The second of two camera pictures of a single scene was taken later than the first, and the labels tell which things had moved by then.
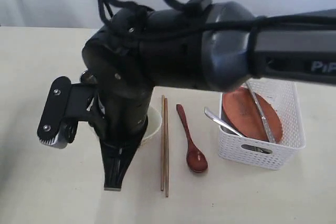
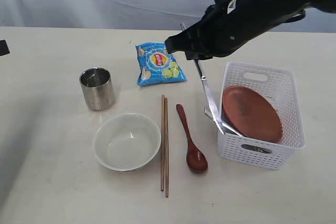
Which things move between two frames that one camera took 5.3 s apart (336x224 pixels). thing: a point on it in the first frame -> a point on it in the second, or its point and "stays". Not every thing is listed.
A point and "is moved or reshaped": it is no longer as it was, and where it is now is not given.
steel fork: (218, 120) stays
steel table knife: (270, 136) -> (209, 96)
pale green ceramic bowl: (155, 120) is moved or reshaped
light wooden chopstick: (162, 139) stays
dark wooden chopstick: (166, 146) stays
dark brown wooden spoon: (196, 160) stays
